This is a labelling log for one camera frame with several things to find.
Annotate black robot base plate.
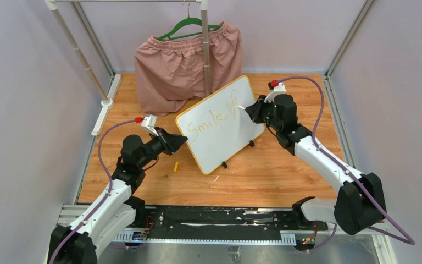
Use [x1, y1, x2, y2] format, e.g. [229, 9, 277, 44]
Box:
[56, 205, 383, 245]

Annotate white clothes rack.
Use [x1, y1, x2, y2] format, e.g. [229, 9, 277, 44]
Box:
[44, 0, 211, 136]

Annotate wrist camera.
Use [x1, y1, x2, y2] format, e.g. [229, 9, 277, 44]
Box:
[264, 80, 286, 103]
[141, 114, 158, 136]

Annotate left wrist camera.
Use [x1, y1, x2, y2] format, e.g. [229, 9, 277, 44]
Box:
[141, 114, 158, 136]

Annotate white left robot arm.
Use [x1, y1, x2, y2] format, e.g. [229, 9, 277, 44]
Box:
[47, 126, 187, 263]

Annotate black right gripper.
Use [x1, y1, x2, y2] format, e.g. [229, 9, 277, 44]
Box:
[246, 95, 282, 132]

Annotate green clothes hanger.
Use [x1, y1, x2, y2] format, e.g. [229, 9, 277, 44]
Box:
[156, 8, 223, 42]

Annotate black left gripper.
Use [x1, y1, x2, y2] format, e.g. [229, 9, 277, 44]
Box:
[137, 127, 187, 169]

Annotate pink shorts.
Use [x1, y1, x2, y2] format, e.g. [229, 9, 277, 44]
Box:
[134, 22, 243, 116]

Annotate aluminium cage frame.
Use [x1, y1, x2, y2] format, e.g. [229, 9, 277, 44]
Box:
[69, 0, 377, 208]

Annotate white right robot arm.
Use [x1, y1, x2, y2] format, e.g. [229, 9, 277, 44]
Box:
[242, 94, 387, 235]

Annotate yellow framed whiteboard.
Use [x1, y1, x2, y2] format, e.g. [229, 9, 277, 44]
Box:
[175, 75, 265, 175]

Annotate metal whiteboard stand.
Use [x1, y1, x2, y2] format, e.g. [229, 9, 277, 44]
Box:
[221, 140, 255, 169]

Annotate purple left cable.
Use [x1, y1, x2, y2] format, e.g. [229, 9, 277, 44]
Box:
[48, 117, 143, 264]

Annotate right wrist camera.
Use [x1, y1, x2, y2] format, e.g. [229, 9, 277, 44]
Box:
[264, 80, 286, 103]

